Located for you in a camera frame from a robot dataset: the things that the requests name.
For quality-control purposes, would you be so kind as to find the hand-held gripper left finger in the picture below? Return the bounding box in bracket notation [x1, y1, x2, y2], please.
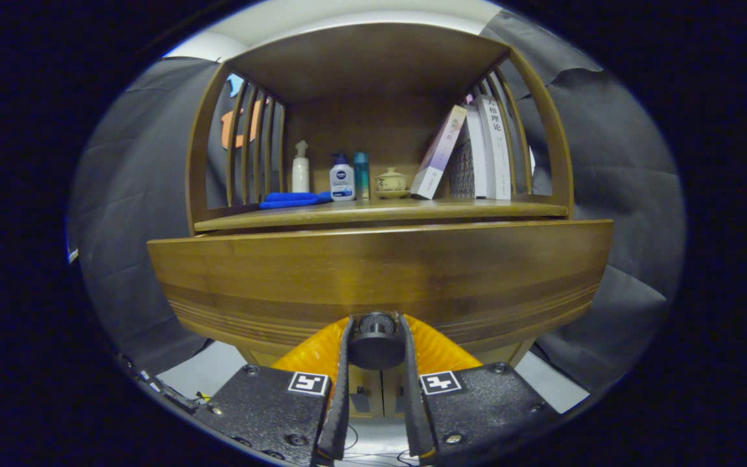
[193, 316, 356, 467]

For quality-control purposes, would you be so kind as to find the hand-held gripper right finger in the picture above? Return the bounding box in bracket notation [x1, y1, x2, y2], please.
[398, 314, 561, 466]

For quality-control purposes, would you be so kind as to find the black drawer knob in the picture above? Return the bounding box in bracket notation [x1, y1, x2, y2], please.
[348, 313, 407, 370]

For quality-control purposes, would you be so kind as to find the wooden cabinet door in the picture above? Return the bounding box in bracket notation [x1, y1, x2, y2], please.
[383, 367, 413, 417]
[348, 365, 384, 419]

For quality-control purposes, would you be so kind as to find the wooden countertop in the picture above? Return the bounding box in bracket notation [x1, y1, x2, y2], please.
[193, 197, 570, 233]

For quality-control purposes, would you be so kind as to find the brown wooden cabinet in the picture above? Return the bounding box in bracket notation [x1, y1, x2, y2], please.
[184, 23, 575, 419]

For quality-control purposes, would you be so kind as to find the folded blue cloth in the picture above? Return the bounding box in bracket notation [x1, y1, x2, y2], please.
[259, 191, 333, 210]

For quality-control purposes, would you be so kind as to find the beige lidded tea cup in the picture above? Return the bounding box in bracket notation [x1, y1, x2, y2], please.
[373, 167, 410, 199]

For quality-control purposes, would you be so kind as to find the white bottle with blue cap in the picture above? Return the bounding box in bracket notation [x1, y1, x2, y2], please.
[329, 152, 356, 202]

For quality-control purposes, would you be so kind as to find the slim teal bottle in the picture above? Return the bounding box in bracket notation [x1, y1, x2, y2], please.
[353, 152, 370, 200]

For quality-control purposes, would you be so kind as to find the white pump bottle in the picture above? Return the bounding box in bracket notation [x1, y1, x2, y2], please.
[292, 140, 311, 193]

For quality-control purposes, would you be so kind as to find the dark patterned book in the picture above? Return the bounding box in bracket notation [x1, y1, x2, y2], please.
[446, 136, 476, 198]

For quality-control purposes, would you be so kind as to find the pink and purple book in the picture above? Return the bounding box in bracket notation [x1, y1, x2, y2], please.
[410, 105, 468, 200]

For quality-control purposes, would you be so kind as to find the plain white book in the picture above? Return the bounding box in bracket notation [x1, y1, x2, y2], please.
[464, 105, 489, 199]

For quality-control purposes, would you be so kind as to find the white book with black lettering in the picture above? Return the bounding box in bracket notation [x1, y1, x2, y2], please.
[475, 95, 512, 200]

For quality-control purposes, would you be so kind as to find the black backdrop cloth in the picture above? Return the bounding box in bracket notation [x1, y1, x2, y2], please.
[69, 10, 685, 393]

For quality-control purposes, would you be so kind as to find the tangle of thin cables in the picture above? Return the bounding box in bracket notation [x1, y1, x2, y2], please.
[341, 422, 416, 467]

